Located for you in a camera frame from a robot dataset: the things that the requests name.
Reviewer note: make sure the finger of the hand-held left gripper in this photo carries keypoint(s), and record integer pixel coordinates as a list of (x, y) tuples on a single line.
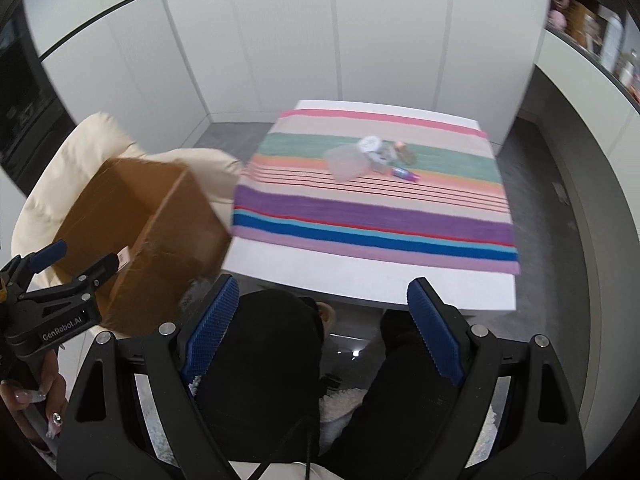
[(95, 272), (47, 255)]

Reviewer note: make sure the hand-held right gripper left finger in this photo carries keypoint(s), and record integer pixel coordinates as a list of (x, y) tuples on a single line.
[(210, 330)]

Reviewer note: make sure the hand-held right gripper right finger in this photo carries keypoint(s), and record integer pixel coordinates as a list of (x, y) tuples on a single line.
[(435, 330)]

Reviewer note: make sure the brown cardboard box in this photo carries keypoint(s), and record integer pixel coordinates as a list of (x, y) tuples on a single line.
[(165, 260)]

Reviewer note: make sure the translucent plastic case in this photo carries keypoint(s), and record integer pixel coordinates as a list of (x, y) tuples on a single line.
[(345, 162)]

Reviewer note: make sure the white round container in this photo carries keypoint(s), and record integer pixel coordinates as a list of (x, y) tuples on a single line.
[(370, 143)]

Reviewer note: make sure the person's left hand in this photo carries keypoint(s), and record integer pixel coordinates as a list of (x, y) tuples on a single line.
[(50, 395)]

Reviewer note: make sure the person's left leg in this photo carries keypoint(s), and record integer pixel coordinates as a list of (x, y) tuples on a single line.
[(265, 375)]

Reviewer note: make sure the person's leg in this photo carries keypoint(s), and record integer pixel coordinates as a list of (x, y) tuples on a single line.
[(400, 410), (265, 375)]

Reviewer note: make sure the person's right leg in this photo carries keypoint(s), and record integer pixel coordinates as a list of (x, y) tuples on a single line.
[(400, 410)]

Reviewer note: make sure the striped colourful cloth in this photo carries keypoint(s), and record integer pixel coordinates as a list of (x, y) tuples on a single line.
[(375, 220)]

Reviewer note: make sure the cream padded chair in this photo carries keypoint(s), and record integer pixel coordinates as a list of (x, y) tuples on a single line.
[(95, 135)]

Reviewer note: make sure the person's cream top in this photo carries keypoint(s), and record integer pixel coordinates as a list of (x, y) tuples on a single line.
[(280, 471)]

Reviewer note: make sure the blue purple small tube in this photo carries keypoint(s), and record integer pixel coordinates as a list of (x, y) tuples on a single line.
[(404, 173)]

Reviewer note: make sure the brown round compact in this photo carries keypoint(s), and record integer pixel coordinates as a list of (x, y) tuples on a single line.
[(405, 152)]

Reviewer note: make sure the grey blue small container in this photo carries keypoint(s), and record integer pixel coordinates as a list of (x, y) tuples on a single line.
[(382, 157)]

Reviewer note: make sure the floor outlet cover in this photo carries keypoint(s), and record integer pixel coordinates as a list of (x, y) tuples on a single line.
[(561, 191)]

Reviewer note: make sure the white counter with dark top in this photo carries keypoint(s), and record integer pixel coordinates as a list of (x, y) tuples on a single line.
[(600, 125)]

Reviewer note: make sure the white tall cabinet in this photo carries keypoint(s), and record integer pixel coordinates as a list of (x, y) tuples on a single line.
[(300, 35)]

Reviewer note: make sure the pink plush toy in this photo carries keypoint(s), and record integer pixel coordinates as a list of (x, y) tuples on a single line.
[(557, 19)]

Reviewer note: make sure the white bottle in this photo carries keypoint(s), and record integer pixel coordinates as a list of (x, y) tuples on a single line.
[(611, 42)]

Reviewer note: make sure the brown carton on counter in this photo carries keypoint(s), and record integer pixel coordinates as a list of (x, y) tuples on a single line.
[(582, 25)]

